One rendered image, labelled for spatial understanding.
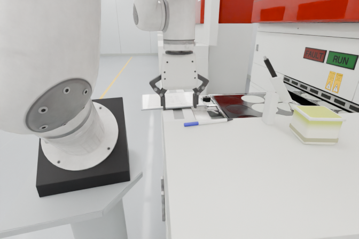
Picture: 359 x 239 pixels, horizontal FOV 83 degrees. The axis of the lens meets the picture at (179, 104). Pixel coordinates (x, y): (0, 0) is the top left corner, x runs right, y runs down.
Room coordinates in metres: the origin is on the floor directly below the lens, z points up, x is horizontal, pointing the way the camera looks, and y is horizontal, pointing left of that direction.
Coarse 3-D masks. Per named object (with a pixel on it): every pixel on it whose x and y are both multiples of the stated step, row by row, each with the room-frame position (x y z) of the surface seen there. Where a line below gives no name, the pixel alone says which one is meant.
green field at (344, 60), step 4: (332, 52) 0.75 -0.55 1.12; (332, 56) 0.75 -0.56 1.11; (336, 56) 0.73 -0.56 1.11; (340, 56) 0.72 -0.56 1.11; (344, 56) 0.70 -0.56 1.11; (348, 56) 0.69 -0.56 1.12; (352, 56) 0.67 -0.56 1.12; (356, 56) 0.66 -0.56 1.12; (328, 60) 0.76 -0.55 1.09; (332, 60) 0.74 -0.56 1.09; (336, 60) 0.73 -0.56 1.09; (340, 60) 0.71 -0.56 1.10; (344, 60) 0.70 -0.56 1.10; (348, 60) 0.68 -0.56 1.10; (352, 60) 0.67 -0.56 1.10; (336, 64) 0.72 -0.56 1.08; (340, 64) 0.71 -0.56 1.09; (344, 64) 0.69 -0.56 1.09; (348, 64) 0.68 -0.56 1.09; (352, 64) 0.66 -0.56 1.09
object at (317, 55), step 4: (308, 52) 0.87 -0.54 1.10; (312, 52) 0.85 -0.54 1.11; (316, 52) 0.83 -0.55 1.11; (320, 52) 0.81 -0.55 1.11; (324, 52) 0.79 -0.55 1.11; (304, 56) 0.89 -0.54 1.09; (308, 56) 0.87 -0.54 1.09; (312, 56) 0.85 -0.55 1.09; (316, 56) 0.82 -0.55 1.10; (320, 56) 0.81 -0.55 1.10; (320, 60) 0.80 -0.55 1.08
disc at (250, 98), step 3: (243, 96) 0.90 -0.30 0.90; (246, 96) 0.90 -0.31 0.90; (249, 96) 0.90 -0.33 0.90; (252, 96) 0.90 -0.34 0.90; (255, 96) 0.90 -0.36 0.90; (243, 99) 0.86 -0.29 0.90; (246, 99) 0.86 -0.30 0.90; (249, 99) 0.86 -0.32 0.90; (252, 99) 0.86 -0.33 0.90; (255, 99) 0.86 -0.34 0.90; (258, 99) 0.86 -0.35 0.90; (261, 99) 0.86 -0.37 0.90; (255, 102) 0.82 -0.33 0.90; (258, 102) 0.82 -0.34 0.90
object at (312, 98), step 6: (288, 84) 0.95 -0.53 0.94; (288, 90) 0.93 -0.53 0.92; (294, 90) 0.89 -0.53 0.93; (300, 90) 0.86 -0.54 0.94; (300, 96) 0.85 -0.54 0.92; (306, 96) 0.81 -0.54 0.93; (312, 96) 0.78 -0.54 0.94; (318, 102) 0.74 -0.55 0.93; (324, 102) 0.72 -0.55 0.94; (330, 102) 0.71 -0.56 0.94; (330, 108) 0.68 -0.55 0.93; (336, 108) 0.66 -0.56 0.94; (342, 108) 0.65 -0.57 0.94
